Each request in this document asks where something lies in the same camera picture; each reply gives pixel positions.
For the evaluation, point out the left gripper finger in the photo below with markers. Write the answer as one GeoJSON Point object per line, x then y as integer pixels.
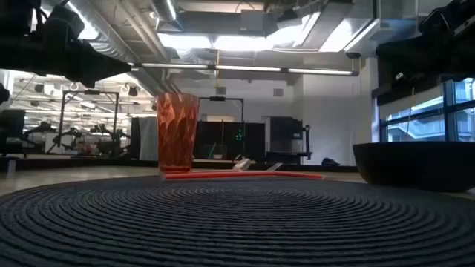
{"type": "Point", "coordinates": [89, 79]}
{"type": "Point", "coordinates": [111, 65]}

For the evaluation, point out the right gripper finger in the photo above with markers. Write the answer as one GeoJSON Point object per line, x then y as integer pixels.
{"type": "Point", "coordinates": [426, 59]}

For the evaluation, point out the orange faceted plastic cup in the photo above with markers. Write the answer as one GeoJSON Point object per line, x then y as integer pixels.
{"type": "Point", "coordinates": [178, 133]}

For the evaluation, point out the black bowl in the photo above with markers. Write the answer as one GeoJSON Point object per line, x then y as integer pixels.
{"type": "Point", "coordinates": [415, 167]}

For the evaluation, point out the red straw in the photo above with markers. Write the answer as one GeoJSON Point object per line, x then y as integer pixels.
{"type": "Point", "coordinates": [245, 175]}

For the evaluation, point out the large window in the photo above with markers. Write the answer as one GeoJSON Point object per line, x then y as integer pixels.
{"type": "Point", "coordinates": [426, 115]}

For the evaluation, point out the grey fabric panel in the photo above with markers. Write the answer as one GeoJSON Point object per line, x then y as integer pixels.
{"type": "Point", "coordinates": [146, 138]}

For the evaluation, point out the long ceiling light strip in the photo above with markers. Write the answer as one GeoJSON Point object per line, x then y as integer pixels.
{"type": "Point", "coordinates": [245, 68]}

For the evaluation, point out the black cabinet with green lights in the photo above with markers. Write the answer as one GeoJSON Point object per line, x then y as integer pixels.
{"type": "Point", "coordinates": [230, 141]}

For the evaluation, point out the dark round woven placemat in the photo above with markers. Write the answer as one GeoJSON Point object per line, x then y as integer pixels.
{"type": "Point", "coordinates": [237, 222]}

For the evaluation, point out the black gantry frame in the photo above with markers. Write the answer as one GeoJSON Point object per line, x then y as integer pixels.
{"type": "Point", "coordinates": [89, 122]}

